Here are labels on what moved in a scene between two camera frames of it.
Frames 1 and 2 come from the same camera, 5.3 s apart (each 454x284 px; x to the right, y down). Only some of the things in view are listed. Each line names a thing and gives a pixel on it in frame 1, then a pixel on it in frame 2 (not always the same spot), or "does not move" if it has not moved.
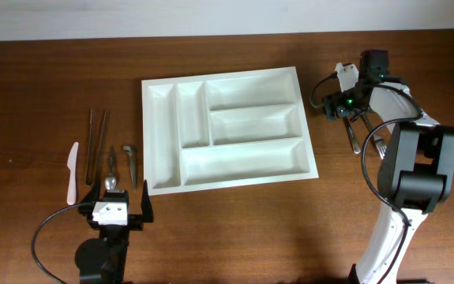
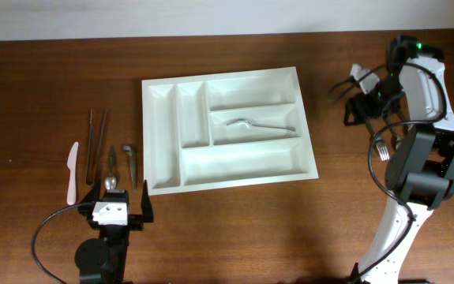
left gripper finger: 94,195 does not move
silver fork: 354,143 -> 249,125
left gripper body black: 135,222 does not move
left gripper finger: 147,206 does not move
